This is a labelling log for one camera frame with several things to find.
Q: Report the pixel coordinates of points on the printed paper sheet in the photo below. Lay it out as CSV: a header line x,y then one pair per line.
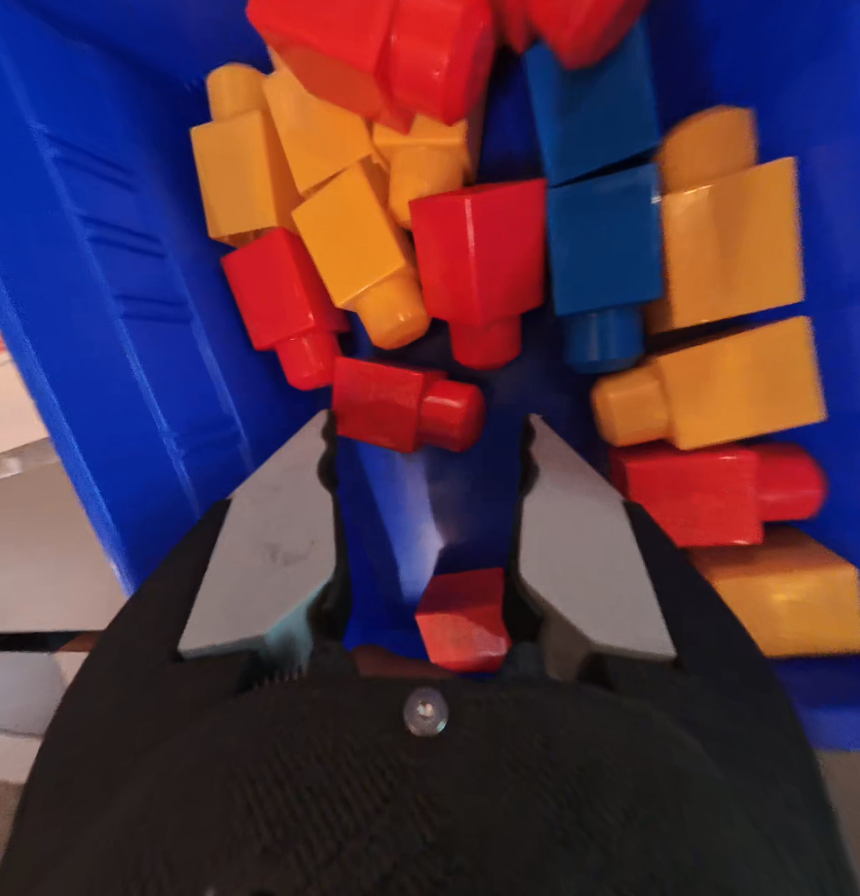
x,y
3,406

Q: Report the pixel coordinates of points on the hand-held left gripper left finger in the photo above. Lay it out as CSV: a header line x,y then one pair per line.
x,y
262,560

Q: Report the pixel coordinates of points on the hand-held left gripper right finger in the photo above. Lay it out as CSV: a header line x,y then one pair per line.
x,y
591,560

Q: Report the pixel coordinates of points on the pile of mixed mega blocks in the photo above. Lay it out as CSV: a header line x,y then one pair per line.
x,y
710,252

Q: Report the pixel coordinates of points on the blue plastic bin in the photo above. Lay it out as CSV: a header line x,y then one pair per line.
x,y
122,350

